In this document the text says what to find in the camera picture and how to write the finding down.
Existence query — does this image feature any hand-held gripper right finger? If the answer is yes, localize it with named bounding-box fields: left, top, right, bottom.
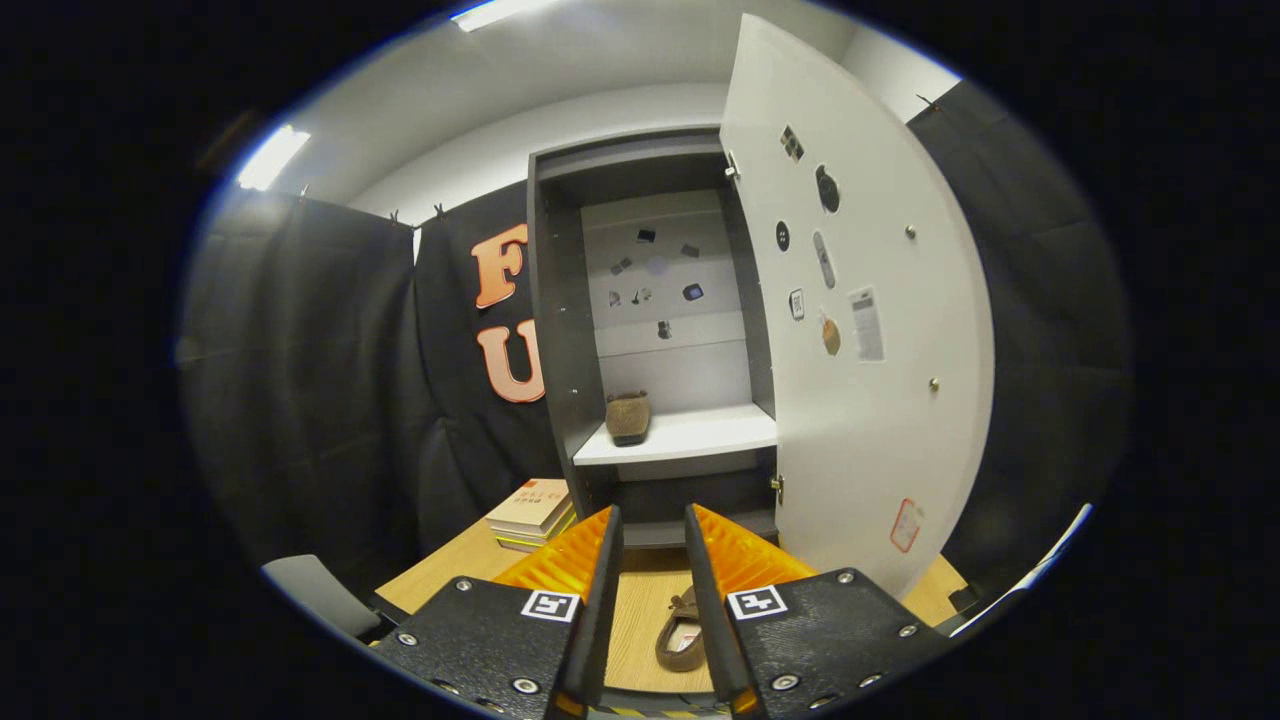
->
left=685, top=503, right=951, bottom=720

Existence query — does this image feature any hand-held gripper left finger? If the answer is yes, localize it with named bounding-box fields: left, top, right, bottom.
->
left=372, top=505, right=624, bottom=720

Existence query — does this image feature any brown shoe with bow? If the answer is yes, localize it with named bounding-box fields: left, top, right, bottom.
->
left=655, top=587, right=706, bottom=673

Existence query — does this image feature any beige shoe cabinet door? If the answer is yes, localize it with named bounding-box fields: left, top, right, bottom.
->
left=720, top=12, right=996, bottom=601

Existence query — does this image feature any dark grey shoe cabinet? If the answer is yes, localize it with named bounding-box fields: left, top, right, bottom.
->
left=527, top=125, right=781, bottom=549

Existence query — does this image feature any white cabinet shelf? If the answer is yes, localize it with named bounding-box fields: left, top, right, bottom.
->
left=572, top=402, right=779, bottom=468

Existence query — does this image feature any yellow edged book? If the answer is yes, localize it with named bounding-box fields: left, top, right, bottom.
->
left=495, top=510, right=578, bottom=554

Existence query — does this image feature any beige book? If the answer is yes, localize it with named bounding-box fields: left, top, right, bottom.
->
left=485, top=478, right=573, bottom=531

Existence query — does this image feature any grey chair backrest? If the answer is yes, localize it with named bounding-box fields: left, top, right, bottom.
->
left=262, top=555, right=383, bottom=643

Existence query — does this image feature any black backdrop cloth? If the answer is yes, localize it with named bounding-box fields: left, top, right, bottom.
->
left=178, top=80, right=1131, bottom=601

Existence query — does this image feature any narrow ceiling light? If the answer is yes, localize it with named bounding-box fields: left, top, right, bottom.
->
left=235, top=125, right=311, bottom=193

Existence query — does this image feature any wide ceiling light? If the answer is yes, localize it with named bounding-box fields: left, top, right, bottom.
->
left=452, top=0, right=561, bottom=33

